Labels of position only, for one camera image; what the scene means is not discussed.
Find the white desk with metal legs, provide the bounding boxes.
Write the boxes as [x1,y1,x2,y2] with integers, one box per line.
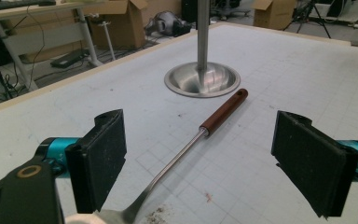
[0,0,104,91]

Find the grey and black backpack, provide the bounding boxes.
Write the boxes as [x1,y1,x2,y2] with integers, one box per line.
[144,10,193,37]

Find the metal stand with round base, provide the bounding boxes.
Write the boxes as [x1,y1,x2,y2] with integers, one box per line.
[163,0,241,99]

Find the wooden-handled metal spatula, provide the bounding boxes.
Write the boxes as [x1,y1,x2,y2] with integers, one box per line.
[93,88,250,224]

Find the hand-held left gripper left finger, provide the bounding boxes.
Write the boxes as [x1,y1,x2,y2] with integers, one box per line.
[36,108,128,215]

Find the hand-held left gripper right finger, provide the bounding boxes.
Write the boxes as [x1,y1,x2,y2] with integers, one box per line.
[270,109,358,218]

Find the small cardboard box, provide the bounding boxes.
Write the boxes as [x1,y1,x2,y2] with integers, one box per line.
[251,0,298,31]

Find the black power strip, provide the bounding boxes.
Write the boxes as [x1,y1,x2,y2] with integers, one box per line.
[49,48,91,69]

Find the black tripod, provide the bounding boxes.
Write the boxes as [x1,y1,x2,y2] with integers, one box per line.
[282,0,332,39]

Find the large open cardboard box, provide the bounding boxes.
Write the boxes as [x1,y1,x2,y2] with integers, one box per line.
[83,0,150,50]

